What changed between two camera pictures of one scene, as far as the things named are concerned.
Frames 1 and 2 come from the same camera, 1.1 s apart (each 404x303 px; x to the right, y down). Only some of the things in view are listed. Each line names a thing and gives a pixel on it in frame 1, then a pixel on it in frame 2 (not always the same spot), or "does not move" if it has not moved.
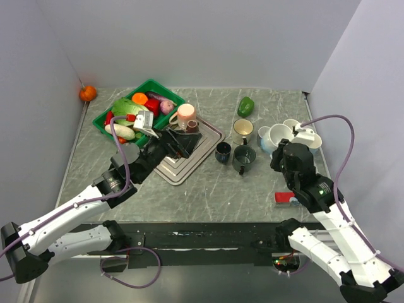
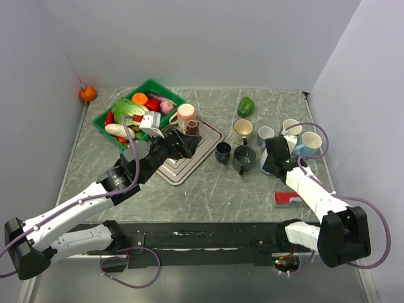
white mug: [278, 132] to [264, 156]
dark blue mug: [223, 151] does not move
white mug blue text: [290, 122] does not move
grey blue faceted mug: [263, 140] does not move
